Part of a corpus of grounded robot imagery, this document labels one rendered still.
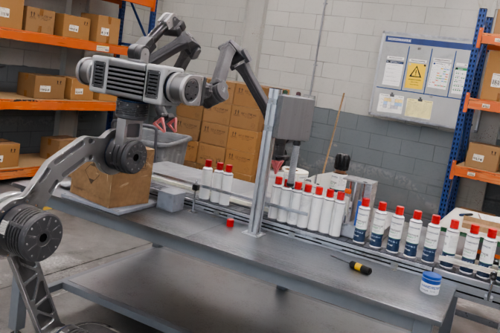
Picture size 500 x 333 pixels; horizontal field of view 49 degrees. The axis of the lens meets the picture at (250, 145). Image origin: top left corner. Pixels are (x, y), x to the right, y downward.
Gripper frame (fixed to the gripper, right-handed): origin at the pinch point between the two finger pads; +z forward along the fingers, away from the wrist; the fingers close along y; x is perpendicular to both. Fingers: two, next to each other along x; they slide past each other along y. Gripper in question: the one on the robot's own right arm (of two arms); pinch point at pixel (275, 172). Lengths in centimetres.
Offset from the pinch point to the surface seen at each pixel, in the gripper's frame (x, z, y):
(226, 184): 14.0, 8.5, 19.2
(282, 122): 28.0, -28.4, -11.7
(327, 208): 13.7, 8.0, -33.4
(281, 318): -26, 86, -5
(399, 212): 13, 2, -65
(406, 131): -434, 7, 21
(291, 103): 25.4, -36.8, -13.6
